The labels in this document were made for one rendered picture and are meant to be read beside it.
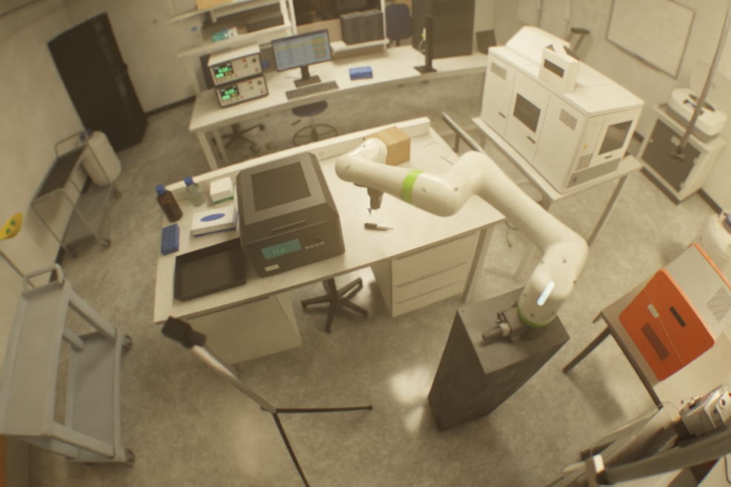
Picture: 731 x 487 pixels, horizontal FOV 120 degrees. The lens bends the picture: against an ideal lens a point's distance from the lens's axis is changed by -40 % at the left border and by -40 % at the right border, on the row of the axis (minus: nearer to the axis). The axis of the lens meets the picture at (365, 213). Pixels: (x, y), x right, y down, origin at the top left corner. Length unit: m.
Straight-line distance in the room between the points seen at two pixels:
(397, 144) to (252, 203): 0.88
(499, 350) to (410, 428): 1.17
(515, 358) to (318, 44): 2.77
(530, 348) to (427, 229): 0.82
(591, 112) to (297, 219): 1.43
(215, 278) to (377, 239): 0.79
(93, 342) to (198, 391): 0.99
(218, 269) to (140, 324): 1.48
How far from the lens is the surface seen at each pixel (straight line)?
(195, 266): 1.80
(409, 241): 1.62
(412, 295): 2.06
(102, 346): 2.95
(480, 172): 1.08
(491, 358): 1.10
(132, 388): 2.87
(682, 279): 1.71
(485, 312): 1.16
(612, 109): 1.94
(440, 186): 0.98
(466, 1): 3.59
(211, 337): 1.96
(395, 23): 5.29
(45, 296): 2.67
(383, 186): 1.12
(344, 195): 1.86
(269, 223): 1.40
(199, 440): 2.47
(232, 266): 1.70
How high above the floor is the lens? 2.15
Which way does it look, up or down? 45 degrees down
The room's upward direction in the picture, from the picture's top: 6 degrees counter-clockwise
